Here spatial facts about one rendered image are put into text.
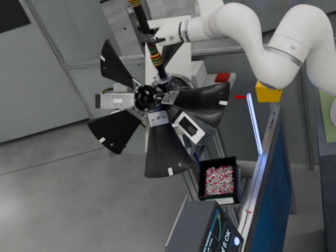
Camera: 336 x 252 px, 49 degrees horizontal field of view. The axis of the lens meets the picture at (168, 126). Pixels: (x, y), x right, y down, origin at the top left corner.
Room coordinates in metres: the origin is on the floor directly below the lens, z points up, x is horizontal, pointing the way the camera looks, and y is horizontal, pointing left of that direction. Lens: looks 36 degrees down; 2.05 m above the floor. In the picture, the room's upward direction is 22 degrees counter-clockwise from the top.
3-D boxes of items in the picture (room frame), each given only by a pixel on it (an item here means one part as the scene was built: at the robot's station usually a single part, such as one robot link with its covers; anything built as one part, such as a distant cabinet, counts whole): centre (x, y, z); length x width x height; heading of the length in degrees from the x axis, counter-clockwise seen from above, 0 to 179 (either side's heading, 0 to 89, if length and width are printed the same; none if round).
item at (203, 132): (1.38, -0.12, 0.98); 0.20 x 0.16 x 0.20; 145
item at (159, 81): (1.39, -0.06, 1.33); 0.09 x 0.07 x 0.10; 0
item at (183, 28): (1.29, -0.20, 1.49); 0.09 x 0.03 x 0.08; 145
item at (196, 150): (1.64, -0.07, 0.56); 0.19 x 0.04 x 0.04; 145
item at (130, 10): (2.01, -0.06, 1.37); 0.10 x 0.07 x 0.08; 0
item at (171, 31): (1.32, -0.15, 1.49); 0.11 x 0.10 x 0.07; 55
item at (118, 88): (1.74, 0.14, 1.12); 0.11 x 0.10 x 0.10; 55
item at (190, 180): (1.55, -0.01, 0.45); 0.09 x 0.04 x 0.91; 55
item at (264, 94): (1.42, -0.52, 1.02); 0.16 x 0.10 x 0.11; 145
